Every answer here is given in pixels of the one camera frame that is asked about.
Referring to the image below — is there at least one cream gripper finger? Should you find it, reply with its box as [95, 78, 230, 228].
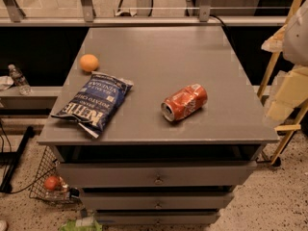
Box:
[266, 65, 308, 121]
[261, 25, 287, 53]

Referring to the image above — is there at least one red coke can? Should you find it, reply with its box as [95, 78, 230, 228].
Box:
[161, 84, 208, 122]

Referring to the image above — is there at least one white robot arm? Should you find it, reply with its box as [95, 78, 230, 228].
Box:
[261, 1, 308, 124]

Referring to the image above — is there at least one top drawer knob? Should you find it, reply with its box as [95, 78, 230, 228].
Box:
[154, 175, 164, 185]

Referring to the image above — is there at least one drawer knob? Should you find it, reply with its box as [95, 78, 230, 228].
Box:
[154, 175, 164, 185]
[155, 202, 162, 210]

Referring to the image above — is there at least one grey drawer cabinet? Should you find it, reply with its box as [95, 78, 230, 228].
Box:
[38, 26, 278, 225]

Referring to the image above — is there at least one middle drawer knob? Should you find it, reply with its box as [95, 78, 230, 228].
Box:
[155, 202, 162, 210]

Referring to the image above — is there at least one orange fruit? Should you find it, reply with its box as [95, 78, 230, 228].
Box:
[79, 54, 99, 72]

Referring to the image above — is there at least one blue kettle chips bag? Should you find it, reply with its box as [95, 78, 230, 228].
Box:
[53, 71, 134, 139]

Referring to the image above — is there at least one green packet on floor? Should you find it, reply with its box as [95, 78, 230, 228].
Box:
[59, 218, 102, 231]

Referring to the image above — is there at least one red apple in basket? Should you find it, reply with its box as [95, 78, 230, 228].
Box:
[44, 176, 60, 191]

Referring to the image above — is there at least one clear plastic water bottle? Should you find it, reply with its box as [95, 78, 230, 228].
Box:
[8, 64, 31, 95]

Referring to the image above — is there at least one black metal stand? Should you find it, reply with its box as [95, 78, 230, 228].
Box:
[0, 126, 35, 193]

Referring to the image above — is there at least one black wire basket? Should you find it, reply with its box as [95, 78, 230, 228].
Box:
[29, 147, 79, 206]

